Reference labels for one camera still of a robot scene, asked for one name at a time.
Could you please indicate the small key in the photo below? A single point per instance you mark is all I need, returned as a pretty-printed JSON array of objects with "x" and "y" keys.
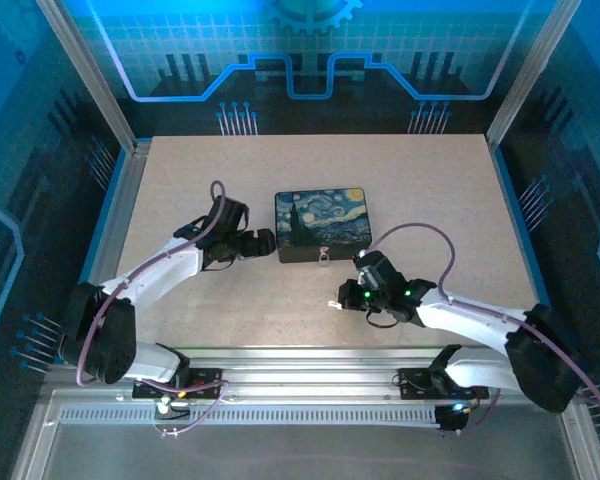
[{"x": 334, "y": 304}]

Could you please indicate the small silver padlock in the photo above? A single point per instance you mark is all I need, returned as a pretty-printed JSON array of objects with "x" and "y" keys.
[{"x": 323, "y": 257}]

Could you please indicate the black box with painting lid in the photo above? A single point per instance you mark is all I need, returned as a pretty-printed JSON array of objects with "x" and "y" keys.
[{"x": 322, "y": 220}]

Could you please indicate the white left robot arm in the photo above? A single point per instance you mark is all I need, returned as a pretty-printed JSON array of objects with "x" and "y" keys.
[{"x": 155, "y": 272}]

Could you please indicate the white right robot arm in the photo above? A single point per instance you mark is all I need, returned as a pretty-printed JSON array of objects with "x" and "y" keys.
[{"x": 460, "y": 315}]

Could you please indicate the black electronics module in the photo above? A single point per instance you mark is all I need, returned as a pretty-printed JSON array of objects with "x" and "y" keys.
[{"x": 450, "y": 419}]

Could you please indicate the aluminium mounting rail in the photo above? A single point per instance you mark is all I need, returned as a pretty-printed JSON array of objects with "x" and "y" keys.
[{"x": 305, "y": 370}]

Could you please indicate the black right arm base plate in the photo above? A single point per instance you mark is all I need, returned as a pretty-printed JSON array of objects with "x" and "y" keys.
[{"x": 412, "y": 382}]

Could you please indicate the aluminium side rail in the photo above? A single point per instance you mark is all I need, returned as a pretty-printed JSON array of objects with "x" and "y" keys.
[{"x": 122, "y": 210}]

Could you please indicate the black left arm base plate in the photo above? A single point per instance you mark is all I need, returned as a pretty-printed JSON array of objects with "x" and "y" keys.
[{"x": 205, "y": 377}]

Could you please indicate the aluminium left frame post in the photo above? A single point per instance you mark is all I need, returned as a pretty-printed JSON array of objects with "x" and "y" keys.
[{"x": 86, "y": 65}]

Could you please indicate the aluminium frame post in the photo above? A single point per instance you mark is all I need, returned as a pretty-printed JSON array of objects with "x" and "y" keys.
[
  {"x": 527, "y": 70},
  {"x": 86, "y": 65}
]

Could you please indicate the aluminium right frame post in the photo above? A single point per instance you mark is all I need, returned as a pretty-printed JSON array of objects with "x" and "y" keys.
[{"x": 527, "y": 70}]

